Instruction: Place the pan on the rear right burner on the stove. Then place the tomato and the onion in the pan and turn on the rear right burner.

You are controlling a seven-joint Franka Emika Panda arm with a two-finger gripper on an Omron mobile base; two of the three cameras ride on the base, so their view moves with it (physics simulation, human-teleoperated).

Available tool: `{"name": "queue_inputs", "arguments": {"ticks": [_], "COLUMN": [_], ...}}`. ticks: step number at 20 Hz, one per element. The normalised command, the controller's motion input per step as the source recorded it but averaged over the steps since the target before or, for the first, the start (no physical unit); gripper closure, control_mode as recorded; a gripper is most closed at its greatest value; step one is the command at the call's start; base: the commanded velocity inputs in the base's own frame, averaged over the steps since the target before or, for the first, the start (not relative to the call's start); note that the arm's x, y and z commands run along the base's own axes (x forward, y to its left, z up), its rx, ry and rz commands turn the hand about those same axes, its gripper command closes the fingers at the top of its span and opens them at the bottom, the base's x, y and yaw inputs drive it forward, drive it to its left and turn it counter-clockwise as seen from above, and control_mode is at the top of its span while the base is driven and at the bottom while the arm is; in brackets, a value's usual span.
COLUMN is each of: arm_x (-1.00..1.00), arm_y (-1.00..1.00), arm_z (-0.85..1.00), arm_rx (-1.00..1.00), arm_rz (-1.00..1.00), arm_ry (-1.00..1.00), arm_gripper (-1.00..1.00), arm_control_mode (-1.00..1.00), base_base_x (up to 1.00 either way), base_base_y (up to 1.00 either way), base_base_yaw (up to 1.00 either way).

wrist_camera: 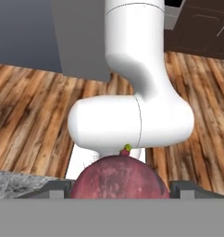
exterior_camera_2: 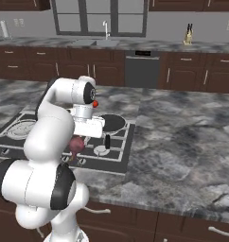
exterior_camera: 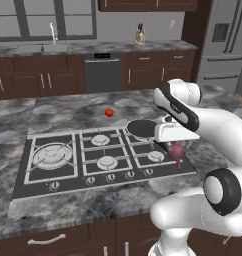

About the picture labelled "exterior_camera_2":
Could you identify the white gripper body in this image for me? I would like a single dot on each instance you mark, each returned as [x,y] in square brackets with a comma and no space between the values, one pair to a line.
[89,126]

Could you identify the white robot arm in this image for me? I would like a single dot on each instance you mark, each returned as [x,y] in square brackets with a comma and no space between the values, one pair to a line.
[47,132]

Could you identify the purple onion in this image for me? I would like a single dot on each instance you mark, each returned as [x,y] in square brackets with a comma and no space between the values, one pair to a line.
[77,144]

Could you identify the red tomato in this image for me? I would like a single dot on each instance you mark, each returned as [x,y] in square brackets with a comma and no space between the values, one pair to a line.
[95,103]

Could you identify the black frying pan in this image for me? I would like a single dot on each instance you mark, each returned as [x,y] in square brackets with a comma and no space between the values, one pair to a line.
[114,123]

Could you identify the black stove knob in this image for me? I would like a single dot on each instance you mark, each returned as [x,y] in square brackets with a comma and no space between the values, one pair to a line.
[66,159]
[82,161]
[5,151]

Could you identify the black stove hob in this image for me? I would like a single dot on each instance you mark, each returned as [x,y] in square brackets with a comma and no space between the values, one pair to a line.
[119,157]

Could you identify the grey dishwasher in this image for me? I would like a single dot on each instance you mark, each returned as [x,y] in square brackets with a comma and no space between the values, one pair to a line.
[142,69]

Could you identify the brown base cupboard run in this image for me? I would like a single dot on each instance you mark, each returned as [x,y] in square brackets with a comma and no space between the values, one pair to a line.
[40,64]
[198,72]

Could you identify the grey sink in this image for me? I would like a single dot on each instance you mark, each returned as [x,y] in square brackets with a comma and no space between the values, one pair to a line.
[94,42]

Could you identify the silver tap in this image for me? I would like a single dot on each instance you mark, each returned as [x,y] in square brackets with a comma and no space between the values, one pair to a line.
[105,30]

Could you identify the brown island drawer front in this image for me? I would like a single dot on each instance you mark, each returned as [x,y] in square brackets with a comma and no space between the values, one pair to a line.
[189,231]
[126,225]

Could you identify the dark framed window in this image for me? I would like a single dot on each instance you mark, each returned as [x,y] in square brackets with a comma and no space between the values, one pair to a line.
[84,15]

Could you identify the brown island cupboard door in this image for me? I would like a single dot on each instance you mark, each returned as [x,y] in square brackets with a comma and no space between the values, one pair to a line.
[4,223]

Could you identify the white paper towel roll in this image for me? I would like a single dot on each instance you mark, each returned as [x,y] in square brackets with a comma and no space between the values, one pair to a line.
[4,29]

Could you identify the tan knife block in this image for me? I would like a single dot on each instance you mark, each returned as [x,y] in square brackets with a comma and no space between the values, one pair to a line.
[189,36]

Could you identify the brown wall cupboard run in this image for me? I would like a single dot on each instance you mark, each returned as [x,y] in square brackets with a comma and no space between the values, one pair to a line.
[189,4]
[18,3]

